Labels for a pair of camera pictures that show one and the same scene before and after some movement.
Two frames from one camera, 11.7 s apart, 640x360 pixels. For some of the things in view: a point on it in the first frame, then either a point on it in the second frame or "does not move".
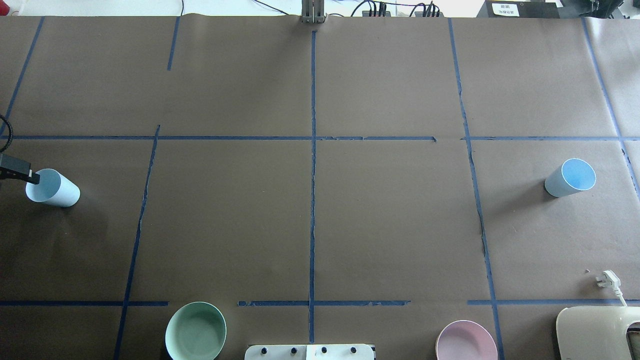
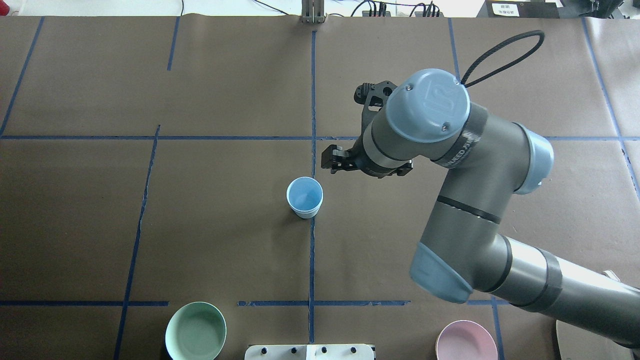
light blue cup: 54,189 -> 306,215
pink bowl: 465,340 does not move
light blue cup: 573,175 -> 305,195
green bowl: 196,331 does not move
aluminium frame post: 312,11 does not move
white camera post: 309,352 does not move
